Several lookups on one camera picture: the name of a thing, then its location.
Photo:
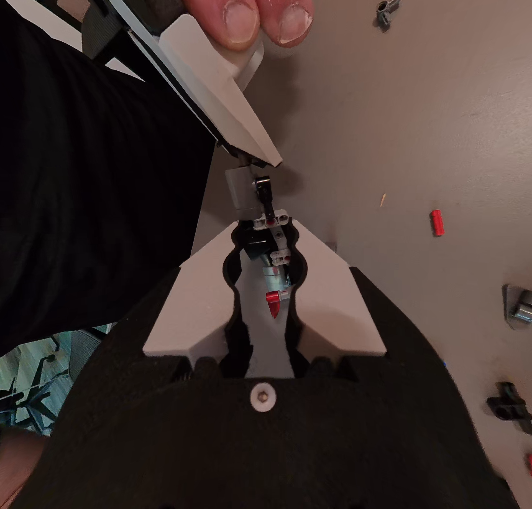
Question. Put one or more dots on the black office chair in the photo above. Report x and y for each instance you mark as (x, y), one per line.
(45, 376)

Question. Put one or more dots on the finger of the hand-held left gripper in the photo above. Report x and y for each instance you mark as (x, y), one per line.
(174, 93)
(216, 85)

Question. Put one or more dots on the dark grey lego panel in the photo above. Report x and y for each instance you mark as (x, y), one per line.
(241, 191)

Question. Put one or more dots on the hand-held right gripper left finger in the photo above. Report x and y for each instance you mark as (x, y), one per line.
(191, 309)

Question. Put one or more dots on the small black lego assembly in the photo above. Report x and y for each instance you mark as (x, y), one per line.
(272, 234)

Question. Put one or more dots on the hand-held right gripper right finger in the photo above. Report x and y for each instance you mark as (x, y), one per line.
(341, 309)

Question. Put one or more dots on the scattered loose lego pieces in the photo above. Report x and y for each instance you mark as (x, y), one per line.
(437, 222)

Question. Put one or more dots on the person's black pants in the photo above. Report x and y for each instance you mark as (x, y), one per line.
(83, 184)

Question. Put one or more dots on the person's left hand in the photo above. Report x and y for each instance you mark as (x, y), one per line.
(270, 1)

